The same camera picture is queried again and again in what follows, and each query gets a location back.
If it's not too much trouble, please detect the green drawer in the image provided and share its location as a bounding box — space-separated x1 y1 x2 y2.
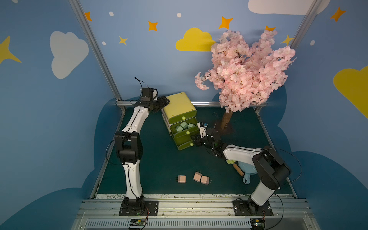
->
170 117 199 136
166 110 197 125
173 132 194 150

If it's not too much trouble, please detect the yellow-green drawer cabinet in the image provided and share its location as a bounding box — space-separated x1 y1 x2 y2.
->
162 92 196 138

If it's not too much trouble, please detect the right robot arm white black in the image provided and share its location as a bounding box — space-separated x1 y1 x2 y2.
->
191 129 291 210

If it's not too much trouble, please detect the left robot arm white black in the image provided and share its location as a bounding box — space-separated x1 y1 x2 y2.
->
114 96 170 201

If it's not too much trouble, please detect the green toy shovel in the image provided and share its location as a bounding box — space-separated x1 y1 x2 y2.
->
226 160 244 176

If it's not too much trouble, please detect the blue toy dustpan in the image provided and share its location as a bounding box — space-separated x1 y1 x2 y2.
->
238 162 257 185

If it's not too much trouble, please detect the pink blossom artificial tree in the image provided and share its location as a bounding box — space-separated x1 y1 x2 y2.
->
195 30 296 132

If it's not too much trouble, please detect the right circuit board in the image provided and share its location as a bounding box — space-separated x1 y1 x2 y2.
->
250 218 265 230

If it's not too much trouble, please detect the circuit board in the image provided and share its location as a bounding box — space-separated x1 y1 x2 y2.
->
129 219 147 229
250 218 265 230

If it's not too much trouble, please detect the left circuit board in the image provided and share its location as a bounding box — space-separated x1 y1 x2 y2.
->
129 219 147 229

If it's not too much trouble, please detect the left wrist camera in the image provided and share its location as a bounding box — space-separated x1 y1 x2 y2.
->
140 88 158 102

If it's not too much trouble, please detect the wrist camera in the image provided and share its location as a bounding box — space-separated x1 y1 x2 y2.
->
197 122 208 138
140 88 158 102

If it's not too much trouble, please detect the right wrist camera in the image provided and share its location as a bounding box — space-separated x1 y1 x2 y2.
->
197 122 208 138

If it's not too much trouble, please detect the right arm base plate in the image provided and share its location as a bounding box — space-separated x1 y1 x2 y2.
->
232 199 273 216

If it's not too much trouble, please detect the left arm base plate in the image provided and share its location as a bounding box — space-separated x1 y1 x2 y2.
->
118 199 159 216

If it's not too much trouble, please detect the left aluminium frame post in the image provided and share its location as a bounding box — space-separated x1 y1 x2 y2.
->
69 0 122 101

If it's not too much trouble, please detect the aluminium frame post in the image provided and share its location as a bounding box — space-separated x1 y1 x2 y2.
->
69 0 122 101
290 0 323 50

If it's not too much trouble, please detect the aluminium front rail base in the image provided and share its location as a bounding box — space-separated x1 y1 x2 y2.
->
72 194 320 230

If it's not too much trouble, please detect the right aluminium frame post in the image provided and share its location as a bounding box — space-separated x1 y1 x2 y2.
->
290 0 323 50

